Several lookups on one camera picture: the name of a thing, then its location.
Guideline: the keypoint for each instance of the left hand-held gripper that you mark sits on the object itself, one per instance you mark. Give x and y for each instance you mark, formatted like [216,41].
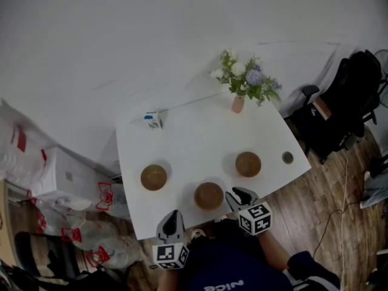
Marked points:
[169,255]

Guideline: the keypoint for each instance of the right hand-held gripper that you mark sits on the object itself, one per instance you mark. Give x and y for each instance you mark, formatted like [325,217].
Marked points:
[254,218]

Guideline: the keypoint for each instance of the pink vase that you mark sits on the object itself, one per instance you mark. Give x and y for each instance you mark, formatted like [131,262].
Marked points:
[238,105]

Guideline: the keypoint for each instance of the black mesh office chair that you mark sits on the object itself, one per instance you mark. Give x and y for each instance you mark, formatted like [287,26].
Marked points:
[368,80]
[330,126]

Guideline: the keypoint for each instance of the white and blue flower bouquet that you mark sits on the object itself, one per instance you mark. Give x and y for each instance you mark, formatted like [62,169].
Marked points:
[245,74]

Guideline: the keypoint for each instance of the small white carton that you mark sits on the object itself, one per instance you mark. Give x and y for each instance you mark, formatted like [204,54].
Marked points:
[153,121]

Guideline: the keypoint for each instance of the black standing fan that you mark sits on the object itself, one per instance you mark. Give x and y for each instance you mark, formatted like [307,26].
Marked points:
[383,80]

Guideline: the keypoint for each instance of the person's white shoe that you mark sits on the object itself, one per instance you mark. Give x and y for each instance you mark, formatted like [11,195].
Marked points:
[197,233]
[220,219]

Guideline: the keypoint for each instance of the brown cardboard box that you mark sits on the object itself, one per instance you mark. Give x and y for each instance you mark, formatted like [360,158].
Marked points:
[321,109]

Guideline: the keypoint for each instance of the person's right forearm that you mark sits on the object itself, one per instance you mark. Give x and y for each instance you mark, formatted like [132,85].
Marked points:
[274,250]

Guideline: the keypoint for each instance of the person's left forearm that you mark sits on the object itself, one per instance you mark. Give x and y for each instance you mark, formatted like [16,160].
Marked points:
[168,280]

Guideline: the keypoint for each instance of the white table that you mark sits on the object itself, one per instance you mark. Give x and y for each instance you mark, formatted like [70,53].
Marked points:
[197,144]

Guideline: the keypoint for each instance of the person's navy shirt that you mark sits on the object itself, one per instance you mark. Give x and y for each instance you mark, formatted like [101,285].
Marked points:
[236,265]

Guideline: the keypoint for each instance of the clear bag of empty bottles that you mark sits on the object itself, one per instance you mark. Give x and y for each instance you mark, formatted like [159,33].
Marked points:
[21,150]

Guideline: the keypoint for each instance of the pile of clear water bottles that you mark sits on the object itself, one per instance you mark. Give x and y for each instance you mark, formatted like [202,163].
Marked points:
[91,232]

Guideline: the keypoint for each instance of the person's left white shoe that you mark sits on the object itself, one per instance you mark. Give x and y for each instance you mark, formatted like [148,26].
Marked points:
[197,233]

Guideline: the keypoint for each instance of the white water dispenser box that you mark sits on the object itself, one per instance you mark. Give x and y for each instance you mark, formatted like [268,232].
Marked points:
[75,174]

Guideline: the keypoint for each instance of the person's right white shoe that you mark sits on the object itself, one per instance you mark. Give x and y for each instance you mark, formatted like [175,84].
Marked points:
[220,219]

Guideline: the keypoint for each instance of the light wooden cabinet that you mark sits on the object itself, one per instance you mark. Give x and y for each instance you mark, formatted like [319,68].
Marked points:
[4,223]

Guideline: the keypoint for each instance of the brown ceramic bowl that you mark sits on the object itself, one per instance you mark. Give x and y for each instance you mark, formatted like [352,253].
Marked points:
[248,164]
[208,196]
[154,177]

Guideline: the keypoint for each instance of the black office chair with headrest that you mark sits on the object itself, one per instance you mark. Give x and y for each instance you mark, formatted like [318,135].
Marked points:
[45,253]

